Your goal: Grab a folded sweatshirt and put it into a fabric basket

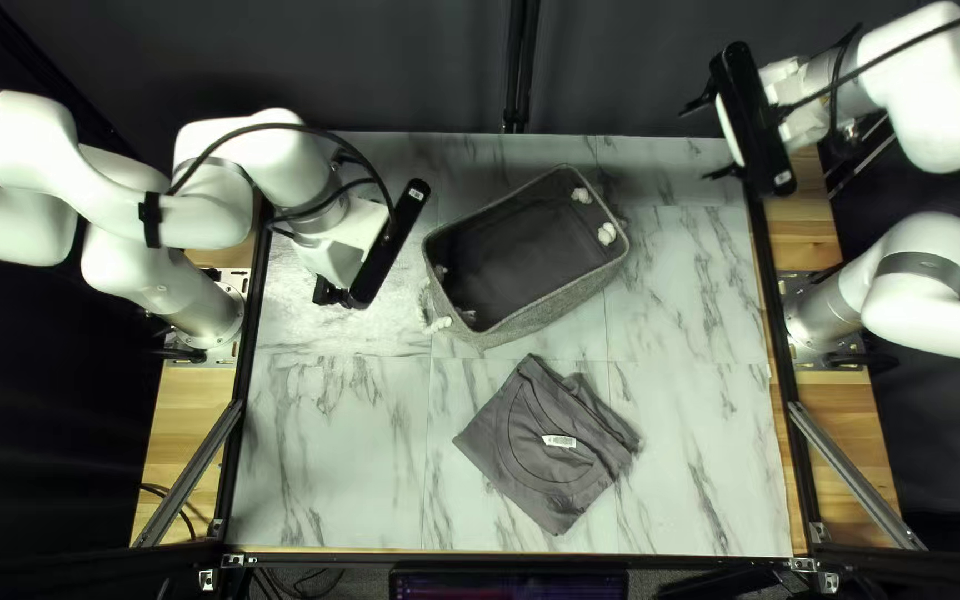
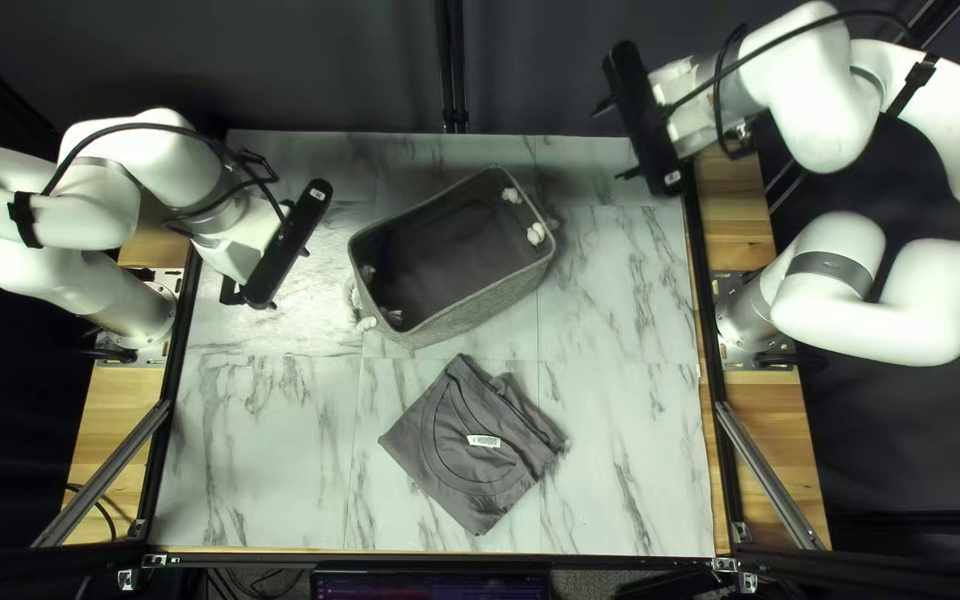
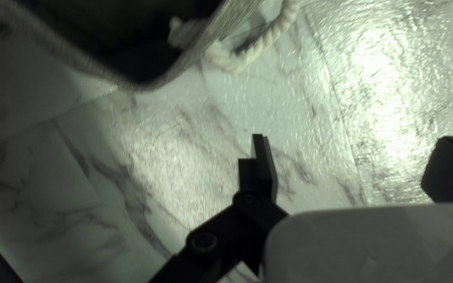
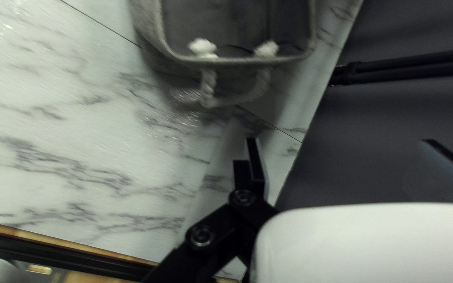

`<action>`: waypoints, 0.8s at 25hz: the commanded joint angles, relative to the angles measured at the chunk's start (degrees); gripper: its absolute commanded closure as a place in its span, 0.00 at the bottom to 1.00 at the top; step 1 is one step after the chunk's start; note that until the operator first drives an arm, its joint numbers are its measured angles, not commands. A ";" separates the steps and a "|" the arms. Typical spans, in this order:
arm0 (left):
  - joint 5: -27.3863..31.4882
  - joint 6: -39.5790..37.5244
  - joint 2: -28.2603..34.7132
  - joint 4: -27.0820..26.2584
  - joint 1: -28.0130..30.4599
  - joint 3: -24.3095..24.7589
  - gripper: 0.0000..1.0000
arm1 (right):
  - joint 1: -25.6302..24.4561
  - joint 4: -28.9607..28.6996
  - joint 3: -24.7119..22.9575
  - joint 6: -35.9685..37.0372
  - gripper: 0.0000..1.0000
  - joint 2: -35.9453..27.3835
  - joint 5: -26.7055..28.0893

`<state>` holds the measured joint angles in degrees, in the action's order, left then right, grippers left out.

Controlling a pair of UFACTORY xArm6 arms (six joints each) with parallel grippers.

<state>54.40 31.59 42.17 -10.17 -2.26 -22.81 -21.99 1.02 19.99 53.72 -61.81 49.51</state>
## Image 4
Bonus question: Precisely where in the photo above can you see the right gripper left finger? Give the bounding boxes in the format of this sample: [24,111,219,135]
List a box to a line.
[142,137,280,283]

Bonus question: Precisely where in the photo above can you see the grey fabric basket rope handles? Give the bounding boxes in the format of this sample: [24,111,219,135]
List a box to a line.
[129,0,317,109]

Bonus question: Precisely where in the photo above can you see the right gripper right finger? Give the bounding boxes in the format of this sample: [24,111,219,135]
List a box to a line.
[401,138,453,205]

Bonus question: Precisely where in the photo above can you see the black frame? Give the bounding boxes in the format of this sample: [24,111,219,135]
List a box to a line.
[0,47,453,283]

